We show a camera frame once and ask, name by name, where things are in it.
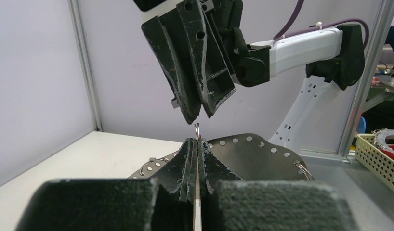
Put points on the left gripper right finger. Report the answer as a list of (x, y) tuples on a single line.
[(216, 185)]

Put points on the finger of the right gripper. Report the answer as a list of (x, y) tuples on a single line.
[(211, 66), (182, 85)]

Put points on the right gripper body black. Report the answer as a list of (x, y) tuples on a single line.
[(224, 18)]

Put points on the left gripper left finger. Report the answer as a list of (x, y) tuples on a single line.
[(173, 210)]

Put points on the keyring with keys bunch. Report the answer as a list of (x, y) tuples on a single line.
[(249, 157)]

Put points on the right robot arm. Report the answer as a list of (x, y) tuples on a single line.
[(333, 56)]

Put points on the beige perforated basket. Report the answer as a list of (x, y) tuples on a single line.
[(377, 162)]

